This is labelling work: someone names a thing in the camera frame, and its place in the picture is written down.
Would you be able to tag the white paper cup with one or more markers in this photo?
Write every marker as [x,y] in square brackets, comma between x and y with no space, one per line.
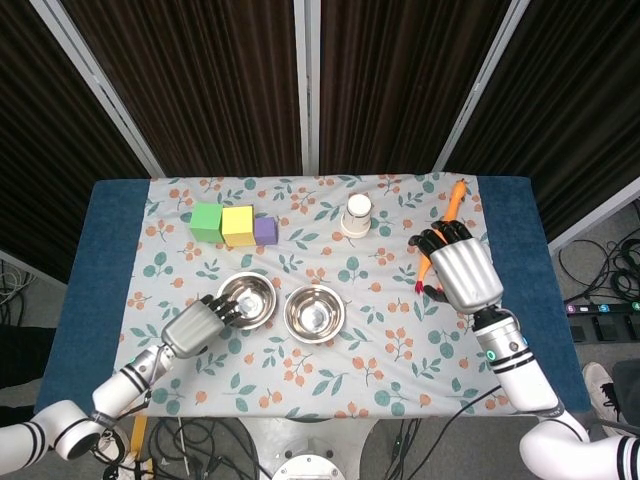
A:
[358,215]

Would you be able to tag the orange rubber chicken toy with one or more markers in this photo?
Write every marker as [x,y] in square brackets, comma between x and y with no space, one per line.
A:
[456,200]

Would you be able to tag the dark corrugated partition panel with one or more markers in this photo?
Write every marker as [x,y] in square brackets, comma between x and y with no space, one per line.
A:
[50,125]
[200,85]
[400,85]
[565,110]

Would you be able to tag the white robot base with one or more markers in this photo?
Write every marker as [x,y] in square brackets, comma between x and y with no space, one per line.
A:
[307,450]

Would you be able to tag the floral grey tablecloth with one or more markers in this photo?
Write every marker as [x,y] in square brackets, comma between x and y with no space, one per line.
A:
[310,380]

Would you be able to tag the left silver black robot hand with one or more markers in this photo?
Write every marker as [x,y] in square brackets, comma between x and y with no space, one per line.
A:
[192,330]

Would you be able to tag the yellow tape strip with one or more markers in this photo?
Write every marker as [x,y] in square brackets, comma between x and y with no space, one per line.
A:
[139,434]

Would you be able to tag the black power strip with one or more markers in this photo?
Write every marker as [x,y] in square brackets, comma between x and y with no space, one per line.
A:
[602,307]

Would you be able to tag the yellow cube block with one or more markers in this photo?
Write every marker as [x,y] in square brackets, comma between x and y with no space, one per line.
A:
[237,225]

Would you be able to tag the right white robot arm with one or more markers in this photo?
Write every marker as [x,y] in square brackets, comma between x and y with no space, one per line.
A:
[525,380]

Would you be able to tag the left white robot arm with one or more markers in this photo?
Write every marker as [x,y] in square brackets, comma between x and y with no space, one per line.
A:
[115,390]

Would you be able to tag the green cube block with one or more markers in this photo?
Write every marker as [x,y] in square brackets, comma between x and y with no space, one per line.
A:
[206,222]

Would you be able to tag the small purple cube block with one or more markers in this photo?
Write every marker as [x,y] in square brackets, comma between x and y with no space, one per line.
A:
[266,231]

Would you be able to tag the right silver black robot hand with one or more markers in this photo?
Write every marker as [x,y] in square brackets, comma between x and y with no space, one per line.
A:
[465,275]

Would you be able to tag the blue table cover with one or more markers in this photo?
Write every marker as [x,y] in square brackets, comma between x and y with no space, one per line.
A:
[110,235]

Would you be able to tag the white sneaker with black laces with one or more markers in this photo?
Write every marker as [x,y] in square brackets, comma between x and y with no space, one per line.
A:
[600,390]

